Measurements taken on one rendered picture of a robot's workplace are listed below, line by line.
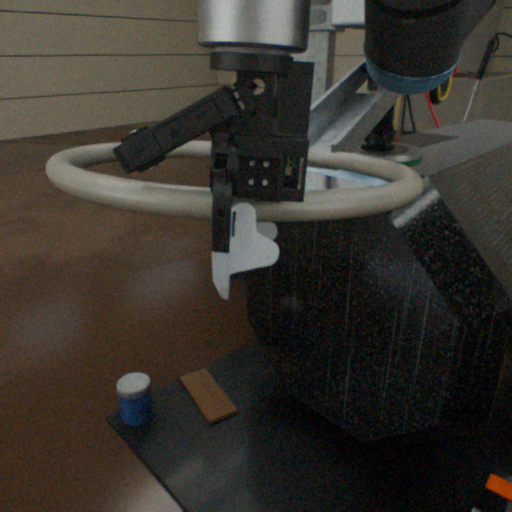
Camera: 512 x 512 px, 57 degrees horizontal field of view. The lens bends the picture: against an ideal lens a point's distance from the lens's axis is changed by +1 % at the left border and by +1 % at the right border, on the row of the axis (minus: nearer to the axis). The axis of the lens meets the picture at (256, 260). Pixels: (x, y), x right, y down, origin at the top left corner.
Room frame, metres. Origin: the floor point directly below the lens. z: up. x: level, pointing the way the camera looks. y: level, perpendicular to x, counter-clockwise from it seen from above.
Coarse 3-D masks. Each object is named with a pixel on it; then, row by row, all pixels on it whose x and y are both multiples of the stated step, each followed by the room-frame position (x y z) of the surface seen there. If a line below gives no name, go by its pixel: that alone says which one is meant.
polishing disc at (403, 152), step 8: (360, 144) 1.27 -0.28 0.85; (400, 144) 1.26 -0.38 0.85; (408, 144) 1.26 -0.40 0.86; (360, 152) 1.16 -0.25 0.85; (368, 152) 1.16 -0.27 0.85; (376, 152) 1.16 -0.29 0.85; (384, 152) 1.16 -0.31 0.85; (392, 152) 1.16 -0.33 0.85; (400, 152) 1.16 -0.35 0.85; (408, 152) 1.16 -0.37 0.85; (416, 152) 1.15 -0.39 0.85; (392, 160) 1.10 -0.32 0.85; (400, 160) 1.11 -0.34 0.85; (408, 160) 1.12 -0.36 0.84
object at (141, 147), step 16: (208, 96) 0.40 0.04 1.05; (224, 96) 0.40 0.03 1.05; (192, 112) 0.40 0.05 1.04; (208, 112) 0.40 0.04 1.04; (224, 112) 0.40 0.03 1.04; (144, 128) 0.42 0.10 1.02; (160, 128) 0.40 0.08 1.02; (176, 128) 0.40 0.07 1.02; (192, 128) 0.40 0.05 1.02; (208, 128) 0.40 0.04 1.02; (128, 144) 0.40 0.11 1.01; (144, 144) 0.40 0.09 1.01; (160, 144) 0.40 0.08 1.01; (176, 144) 0.40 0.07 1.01; (128, 160) 0.40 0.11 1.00; (144, 160) 0.40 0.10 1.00; (160, 160) 0.41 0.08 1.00
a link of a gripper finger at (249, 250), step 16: (240, 208) 0.39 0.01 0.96; (240, 224) 0.39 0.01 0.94; (256, 224) 0.39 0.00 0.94; (240, 240) 0.39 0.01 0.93; (256, 240) 0.39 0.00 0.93; (224, 256) 0.38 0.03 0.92; (240, 256) 0.38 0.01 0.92; (256, 256) 0.38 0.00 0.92; (272, 256) 0.38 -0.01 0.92; (224, 272) 0.38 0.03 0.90; (224, 288) 0.38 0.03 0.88
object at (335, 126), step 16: (352, 80) 1.16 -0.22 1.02; (336, 96) 1.08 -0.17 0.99; (352, 96) 1.14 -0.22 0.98; (368, 96) 1.13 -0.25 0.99; (384, 96) 1.01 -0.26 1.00; (320, 112) 1.01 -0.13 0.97; (336, 112) 1.06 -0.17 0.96; (352, 112) 1.05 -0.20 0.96; (368, 112) 0.93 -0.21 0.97; (384, 112) 1.02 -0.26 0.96; (320, 128) 0.99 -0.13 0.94; (336, 128) 0.98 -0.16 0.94; (352, 128) 0.86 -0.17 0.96; (368, 128) 0.94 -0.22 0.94; (320, 144) 0.92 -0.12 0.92; (336, 144) 0.80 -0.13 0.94; (352, 144) 0.87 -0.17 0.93
